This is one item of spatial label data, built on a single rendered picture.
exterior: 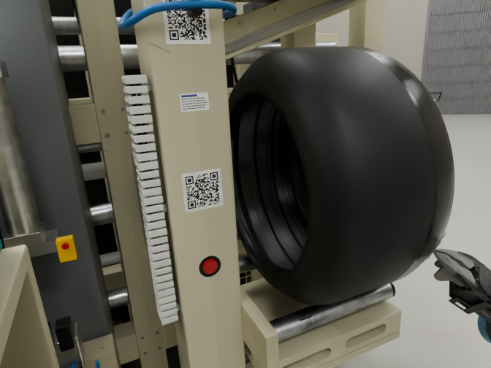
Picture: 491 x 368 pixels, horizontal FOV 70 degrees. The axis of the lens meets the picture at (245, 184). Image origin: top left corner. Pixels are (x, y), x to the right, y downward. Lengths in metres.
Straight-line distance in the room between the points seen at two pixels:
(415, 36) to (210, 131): 11.21
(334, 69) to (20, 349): 0.59
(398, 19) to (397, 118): 11.11
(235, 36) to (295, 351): 0.83
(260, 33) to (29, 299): 0.91
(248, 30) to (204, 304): 0.76
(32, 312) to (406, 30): 11.57
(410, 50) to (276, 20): 10.64
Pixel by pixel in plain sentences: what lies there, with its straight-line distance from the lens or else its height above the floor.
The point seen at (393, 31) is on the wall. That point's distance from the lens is 11.71.
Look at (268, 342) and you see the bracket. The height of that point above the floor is 0.94.
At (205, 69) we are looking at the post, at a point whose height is 1.43.
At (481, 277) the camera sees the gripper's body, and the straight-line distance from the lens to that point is 0.89.
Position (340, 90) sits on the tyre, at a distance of 0.62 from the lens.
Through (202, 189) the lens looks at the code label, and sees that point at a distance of 0.65.
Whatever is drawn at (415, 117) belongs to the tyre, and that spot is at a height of 1.33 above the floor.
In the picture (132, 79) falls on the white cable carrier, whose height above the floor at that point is 1.42.
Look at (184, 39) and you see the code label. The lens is 0.62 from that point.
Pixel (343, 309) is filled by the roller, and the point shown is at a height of 0.91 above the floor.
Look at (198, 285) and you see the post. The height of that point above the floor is 1.02.
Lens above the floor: 1.42
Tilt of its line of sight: 17 degrees down
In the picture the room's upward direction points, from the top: 3 degrees counter-clockwise
